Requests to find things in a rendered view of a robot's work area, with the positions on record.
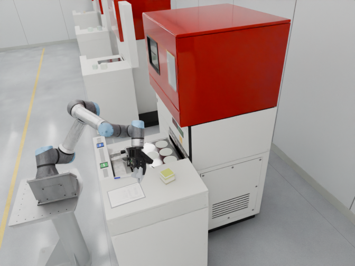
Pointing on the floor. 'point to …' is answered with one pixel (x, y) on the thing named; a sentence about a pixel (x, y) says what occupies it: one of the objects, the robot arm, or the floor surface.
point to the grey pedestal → (66, 245)
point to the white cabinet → (166, 242)
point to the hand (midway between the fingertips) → (140, 181)
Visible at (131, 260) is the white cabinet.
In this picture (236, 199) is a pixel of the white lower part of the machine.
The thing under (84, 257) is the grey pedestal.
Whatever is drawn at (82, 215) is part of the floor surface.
